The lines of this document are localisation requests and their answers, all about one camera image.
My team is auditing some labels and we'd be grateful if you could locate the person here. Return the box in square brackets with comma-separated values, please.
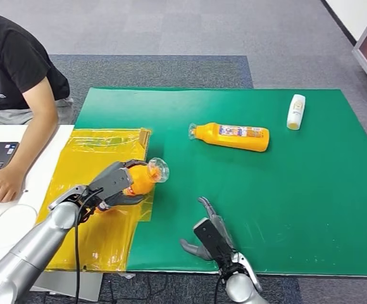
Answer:
[0, 8, 75, 205]

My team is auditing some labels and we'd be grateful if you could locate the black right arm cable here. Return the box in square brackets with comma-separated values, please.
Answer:
[213, 272, 226, 304]

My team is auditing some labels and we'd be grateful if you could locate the grey flat board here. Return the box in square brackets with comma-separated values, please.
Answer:
[30, 270, 104, 303]

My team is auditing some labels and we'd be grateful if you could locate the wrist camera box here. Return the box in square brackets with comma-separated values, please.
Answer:
[88, 166, 134, 202]
[193, 217, 235, 272]

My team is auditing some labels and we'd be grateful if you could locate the orange plastic bottle with label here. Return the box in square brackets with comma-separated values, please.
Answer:
[94, 157, 171, 215]
[188, 122, 270, 153]

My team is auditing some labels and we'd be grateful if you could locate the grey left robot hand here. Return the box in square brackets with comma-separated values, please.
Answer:
[97, 158, 149, 212]

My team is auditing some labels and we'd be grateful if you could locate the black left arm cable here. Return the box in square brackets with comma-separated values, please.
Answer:
[73, 187, 105, 304]

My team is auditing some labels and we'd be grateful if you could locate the person's left hand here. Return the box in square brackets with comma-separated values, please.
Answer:
[0, 166, 24, 205]

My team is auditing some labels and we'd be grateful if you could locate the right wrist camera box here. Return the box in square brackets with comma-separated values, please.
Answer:
[193, 217, 235, 272]

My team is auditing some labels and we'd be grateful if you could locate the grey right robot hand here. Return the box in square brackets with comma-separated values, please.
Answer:
[179, 196, 236, 262]

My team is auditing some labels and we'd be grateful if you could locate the yellow plastic wrapped sheet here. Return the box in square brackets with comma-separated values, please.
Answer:
[36, 127, 156, 273]

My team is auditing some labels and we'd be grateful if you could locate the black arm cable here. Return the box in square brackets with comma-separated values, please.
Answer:
[213, 272, 226, 304]
[73, 187, 105, 304]

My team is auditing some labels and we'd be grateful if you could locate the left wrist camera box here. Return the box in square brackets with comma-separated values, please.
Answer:
[88, 166, 134, 202]

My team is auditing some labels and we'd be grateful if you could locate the thin white cable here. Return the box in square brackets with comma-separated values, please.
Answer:
[0, 203, 39, 249]

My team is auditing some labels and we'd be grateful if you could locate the green table mat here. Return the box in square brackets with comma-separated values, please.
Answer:
[75, 87, 367, 278]

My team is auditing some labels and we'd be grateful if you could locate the small white bottle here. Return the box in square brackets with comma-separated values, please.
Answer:
[286, 93, 307, 131]

